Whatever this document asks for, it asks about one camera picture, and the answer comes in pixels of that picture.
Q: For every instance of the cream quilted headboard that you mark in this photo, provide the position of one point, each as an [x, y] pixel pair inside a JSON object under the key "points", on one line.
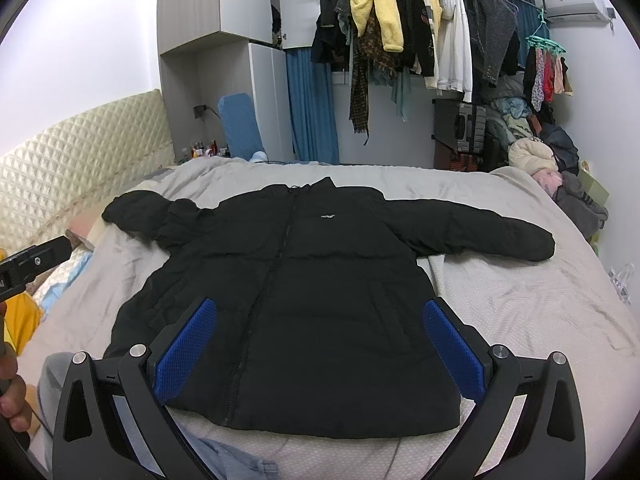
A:
{"points": [[79, 162]]}

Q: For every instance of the grey white wardrobe cabinet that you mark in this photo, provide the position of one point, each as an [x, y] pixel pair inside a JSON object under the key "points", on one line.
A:
{"points": [[208, 49]]}

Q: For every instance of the teal sock hanger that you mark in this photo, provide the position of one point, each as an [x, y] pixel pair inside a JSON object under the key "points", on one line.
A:
{"points": [[535, 39]]}

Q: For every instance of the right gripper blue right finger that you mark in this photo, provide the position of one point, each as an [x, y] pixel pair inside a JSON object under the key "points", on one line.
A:
{"points": [[461, 349]]}

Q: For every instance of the light blue cloth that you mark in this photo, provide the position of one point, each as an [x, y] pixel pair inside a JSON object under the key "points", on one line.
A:
{"points": [[60, 279]]}

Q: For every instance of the white hanging jacket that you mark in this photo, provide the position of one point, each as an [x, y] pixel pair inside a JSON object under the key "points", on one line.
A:
{"points": [[454, 54]]}

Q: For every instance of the blue chair back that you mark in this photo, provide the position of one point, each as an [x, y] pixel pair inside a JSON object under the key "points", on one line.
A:
{"points": [[238, 119]]}

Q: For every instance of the left hand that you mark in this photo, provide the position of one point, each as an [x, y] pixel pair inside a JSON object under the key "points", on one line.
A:
{"points": [[14, 406]]}

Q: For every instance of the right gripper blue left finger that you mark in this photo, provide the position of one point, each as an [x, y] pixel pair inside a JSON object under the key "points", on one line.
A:
{"points": [[177, 348]]}

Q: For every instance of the brown patterned scarf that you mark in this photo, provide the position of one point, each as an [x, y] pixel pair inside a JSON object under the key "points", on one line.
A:
{"points": [[368, 55]]}

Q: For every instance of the white air conditioner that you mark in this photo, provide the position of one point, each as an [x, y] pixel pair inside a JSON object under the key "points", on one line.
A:
{"points": [[573, 11]]}

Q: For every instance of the black puffer jacket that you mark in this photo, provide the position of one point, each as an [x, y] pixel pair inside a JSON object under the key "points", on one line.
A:
{"points": [[319, 298]]}

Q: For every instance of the blue curtain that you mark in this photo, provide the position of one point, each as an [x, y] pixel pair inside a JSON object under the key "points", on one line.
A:
{"points": [[310, 91]]}

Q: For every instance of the pink beige pillow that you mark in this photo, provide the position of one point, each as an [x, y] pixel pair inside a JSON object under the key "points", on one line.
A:
{"points": [[88, 227]]}

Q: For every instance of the black sweater with cuffs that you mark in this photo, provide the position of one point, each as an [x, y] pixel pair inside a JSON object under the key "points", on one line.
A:
{"points": [[418, 50]]}

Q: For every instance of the black hanging garment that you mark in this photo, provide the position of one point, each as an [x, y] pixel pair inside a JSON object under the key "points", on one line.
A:
{"points": [[329, 45]]}

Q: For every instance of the yellow pillow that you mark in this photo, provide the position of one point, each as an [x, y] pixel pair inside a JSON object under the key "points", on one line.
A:
{"points": [[22, 318]]}

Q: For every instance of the pile of clothes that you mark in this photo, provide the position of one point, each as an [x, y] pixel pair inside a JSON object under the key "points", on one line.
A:
{"points": [[519, 136]]}

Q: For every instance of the dark grey hanging coat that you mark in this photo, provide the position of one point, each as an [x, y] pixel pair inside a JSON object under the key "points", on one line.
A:
{"points": [[493, 37]]}

